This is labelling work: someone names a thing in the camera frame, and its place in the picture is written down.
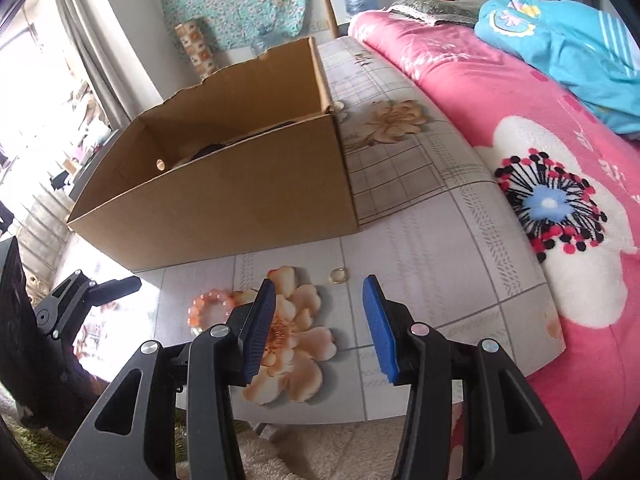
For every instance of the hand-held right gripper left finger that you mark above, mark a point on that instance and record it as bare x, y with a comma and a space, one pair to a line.
260, 330

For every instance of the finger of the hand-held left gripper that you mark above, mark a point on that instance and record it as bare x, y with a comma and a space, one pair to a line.
65, 305

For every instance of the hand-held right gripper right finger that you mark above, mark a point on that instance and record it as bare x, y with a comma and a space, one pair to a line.
382, 330

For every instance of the brown cardboard box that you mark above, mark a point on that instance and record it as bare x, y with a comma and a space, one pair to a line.
225, 210

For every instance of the black and purple smartwatch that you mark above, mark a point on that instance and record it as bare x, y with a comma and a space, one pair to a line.
207, 150

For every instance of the floral tablecloth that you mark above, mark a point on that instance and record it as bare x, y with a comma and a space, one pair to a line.
425, 260

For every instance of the white and green fluffy cloth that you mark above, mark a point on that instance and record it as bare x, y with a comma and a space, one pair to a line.
325, 455

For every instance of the pink floral blanket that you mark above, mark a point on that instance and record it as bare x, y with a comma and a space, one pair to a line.
500, 90

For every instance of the grey curtain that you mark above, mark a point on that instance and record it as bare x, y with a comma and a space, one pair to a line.
85, 35

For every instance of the patterned rolled mat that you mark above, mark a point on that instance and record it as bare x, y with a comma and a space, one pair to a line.
197, 50

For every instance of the wooden chair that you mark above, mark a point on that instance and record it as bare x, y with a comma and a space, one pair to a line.
327, 10

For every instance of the green floral pillow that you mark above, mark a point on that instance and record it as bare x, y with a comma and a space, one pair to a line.
440, 10

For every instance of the blue patterned blanket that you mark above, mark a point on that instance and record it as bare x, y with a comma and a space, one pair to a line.
575, 50

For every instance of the white wall socket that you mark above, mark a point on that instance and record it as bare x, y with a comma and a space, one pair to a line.
320, 26

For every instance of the teal floral wall cloth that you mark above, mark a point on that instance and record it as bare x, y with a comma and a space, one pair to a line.
235, 0

